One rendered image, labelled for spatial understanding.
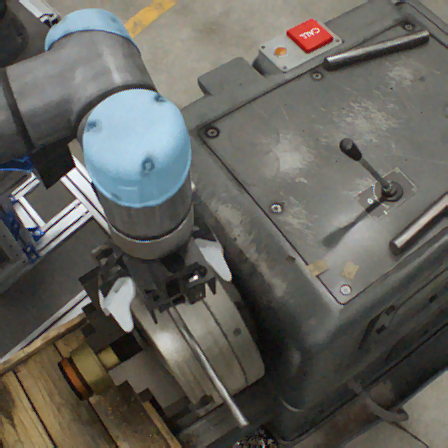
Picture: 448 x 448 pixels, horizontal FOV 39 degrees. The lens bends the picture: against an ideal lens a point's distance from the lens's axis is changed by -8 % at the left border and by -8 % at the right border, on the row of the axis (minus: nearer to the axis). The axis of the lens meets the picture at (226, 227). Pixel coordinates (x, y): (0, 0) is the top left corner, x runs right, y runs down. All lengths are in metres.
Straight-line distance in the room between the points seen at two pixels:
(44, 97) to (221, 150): 0.51
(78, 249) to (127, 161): 1.72
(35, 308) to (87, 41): 1.63
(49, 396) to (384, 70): 0.85
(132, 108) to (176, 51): 2.43
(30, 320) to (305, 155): 1.31
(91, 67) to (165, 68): 2.31
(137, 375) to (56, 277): 1.16
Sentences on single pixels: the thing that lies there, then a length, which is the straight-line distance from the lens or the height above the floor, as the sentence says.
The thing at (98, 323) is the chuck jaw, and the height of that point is 1.15.
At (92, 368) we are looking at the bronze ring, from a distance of 1.02.
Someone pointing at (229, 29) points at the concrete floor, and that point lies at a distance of 2.96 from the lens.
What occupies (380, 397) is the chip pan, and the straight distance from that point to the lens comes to 1.60.
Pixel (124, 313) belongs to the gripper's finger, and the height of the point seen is 1.41.
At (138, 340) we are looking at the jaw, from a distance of 1.09.
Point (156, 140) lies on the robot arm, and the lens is 0.45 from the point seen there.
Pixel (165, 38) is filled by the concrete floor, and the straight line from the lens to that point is 2.96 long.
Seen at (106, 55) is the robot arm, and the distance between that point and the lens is 0.53.
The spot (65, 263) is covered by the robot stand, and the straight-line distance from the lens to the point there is 2.14.
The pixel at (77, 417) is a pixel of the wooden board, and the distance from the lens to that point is 1.25.
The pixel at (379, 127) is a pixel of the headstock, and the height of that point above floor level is 1.25.
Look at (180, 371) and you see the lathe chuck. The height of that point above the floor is 1.19.
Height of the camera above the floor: 2.07
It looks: 61 degrees down
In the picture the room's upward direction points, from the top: 5 degrees counter-clockwise
